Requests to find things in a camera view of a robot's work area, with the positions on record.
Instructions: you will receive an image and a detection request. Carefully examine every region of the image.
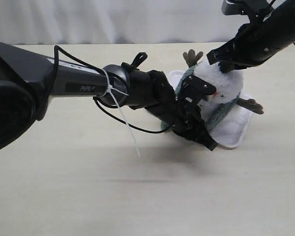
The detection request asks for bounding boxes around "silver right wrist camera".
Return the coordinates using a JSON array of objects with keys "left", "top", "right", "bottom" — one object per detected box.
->
[{"left": 221, "top": 0, "right": 274, "bottom": 16}]

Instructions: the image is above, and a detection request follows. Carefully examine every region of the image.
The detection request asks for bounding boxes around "white plush snowman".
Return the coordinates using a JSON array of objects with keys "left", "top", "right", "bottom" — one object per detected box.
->
[{"left": 182, "top": 49, "right": 264, "bottom": 121}]

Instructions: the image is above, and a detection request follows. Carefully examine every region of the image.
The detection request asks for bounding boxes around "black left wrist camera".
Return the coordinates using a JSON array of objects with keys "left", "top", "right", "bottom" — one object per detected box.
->
[{"left": 178, "top": 75, "right": 217, "bottom": 105}]

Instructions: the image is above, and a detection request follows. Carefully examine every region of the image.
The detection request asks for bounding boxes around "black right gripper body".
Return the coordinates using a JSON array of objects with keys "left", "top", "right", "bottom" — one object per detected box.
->
[{"left": 206, "top": 14, "right": 285, "bottom": 69}]

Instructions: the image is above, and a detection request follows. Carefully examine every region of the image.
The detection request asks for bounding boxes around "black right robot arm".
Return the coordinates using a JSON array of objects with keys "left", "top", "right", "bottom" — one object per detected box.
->
[{"left": 206, "top": 0, "right": 295, "bottom": 73}]

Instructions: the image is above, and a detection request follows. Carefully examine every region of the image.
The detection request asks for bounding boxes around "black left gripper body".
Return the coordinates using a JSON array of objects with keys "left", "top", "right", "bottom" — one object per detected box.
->
[{"left": 149, "top": 71, "right": 218, "bottom": 150}]

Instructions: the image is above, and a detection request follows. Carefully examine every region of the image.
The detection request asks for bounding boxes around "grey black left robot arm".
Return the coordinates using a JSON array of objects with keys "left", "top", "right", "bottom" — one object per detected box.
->
[{"left": 0, "top": 42, "right": 218, "bottom": 150}]

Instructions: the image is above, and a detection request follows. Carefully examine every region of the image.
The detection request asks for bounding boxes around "white backdrop curtain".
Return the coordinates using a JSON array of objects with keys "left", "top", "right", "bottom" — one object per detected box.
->
[{"left": 0, "top": 0, "right": 248, "bottom": 44}]

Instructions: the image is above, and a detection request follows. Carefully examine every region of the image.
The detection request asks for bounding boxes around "white zip tie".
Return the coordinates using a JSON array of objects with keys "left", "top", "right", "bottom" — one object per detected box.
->
[{"left": 101, "top": 69, "right": 141, "bottom": 158}]

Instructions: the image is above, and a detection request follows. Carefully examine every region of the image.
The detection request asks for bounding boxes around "white rectangular plastic tray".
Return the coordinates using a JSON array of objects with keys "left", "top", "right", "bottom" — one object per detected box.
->
[{"left": 166, "top": 70, "right": 253, "bottom": 149}]

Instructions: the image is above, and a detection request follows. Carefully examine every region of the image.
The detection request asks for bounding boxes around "green knitted scarf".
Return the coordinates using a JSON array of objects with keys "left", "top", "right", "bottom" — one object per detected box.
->
[{"left": 167, "top": 63, "right": 243, "bottom": 131}]

